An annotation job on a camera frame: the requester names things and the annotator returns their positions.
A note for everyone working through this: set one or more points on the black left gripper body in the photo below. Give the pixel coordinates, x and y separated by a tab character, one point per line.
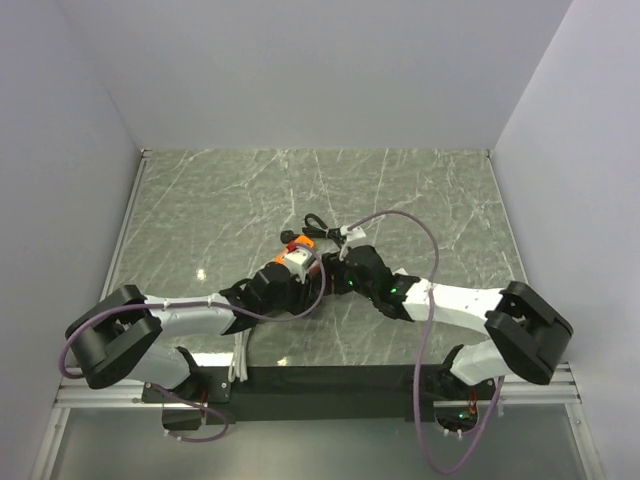
296	295

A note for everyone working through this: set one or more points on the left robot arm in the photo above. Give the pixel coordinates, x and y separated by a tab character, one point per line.
117	338

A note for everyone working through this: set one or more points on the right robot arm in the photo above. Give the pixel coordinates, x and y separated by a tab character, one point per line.
524	334

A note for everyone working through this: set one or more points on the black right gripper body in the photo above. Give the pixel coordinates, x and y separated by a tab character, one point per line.
334	265

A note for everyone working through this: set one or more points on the aluminium frame rail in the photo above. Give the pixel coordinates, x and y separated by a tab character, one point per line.
313	381

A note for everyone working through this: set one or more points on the black base beam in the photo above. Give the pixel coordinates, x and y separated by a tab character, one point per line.
434	387

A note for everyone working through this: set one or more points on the orange power strip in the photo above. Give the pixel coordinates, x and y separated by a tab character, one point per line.
294	245

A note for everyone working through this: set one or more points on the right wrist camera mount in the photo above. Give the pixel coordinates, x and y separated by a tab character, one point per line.
351	238

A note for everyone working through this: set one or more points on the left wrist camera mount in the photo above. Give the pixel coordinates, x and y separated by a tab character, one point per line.
300	264

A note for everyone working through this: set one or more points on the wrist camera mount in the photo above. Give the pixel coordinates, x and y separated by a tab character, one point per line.
351	238
300	264

